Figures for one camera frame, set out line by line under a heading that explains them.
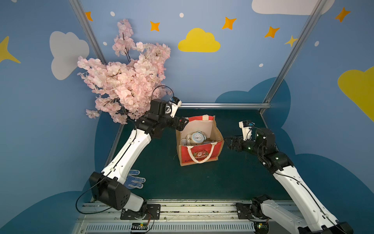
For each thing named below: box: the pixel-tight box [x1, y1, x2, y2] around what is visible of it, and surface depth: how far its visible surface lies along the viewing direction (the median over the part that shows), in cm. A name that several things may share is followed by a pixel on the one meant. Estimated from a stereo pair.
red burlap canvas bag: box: [175, 114, 225, 167], surface depth 88 cm
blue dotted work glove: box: [123, 169, 147, 190], surface depth 86 cm
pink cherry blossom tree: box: [77, 19, 173, 125], surface depth 64 cm
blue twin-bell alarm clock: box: [186, 130, 207, 146], surface depth 94 cm
